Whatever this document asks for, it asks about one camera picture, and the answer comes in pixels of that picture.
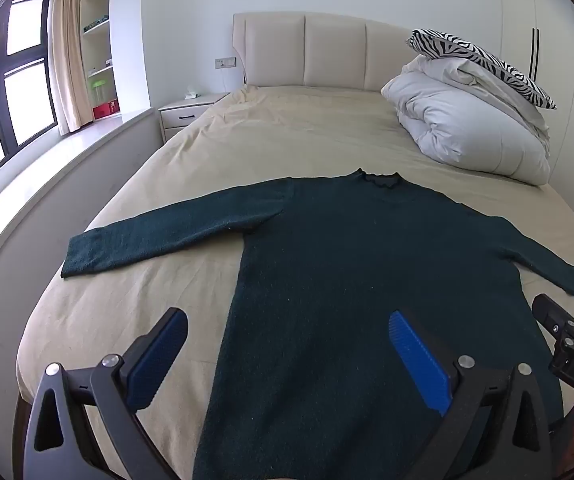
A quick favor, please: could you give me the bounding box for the white folded duvet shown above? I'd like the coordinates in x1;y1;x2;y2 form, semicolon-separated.
381;55;552;187

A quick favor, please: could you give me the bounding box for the beige padded headboard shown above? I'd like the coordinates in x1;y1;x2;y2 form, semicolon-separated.
232;11;420;93

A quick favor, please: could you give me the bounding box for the bed with beige sheet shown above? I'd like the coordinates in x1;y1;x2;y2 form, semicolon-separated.
14;85;574;480

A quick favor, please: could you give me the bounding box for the white nightstand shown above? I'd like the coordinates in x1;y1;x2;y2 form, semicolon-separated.
159;92;230;143

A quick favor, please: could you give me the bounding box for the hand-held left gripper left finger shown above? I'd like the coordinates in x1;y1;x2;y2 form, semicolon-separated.
22;307;190;480

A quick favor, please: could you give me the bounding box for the zebra striped pillow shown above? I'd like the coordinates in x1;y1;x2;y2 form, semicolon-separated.
407;28;558;110

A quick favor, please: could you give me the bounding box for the white wall shelf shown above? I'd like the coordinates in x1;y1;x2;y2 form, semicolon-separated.
81;0;118;122

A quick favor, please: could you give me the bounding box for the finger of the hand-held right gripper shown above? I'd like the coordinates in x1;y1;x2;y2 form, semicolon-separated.
532;293;574;347

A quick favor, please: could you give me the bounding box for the white window ledge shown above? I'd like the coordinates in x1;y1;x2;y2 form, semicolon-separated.
0;107;164;306

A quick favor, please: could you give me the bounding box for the white wardrobe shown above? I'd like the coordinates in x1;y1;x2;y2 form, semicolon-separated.
499;0;574;226

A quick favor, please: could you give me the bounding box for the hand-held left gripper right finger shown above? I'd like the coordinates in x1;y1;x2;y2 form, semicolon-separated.
389;310;552;480

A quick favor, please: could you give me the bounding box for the beige curtain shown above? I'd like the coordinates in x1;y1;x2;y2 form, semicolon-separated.
48;0;92;136

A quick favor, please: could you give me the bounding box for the dark green sweater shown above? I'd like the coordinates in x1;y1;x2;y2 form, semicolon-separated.
61;167;574;480

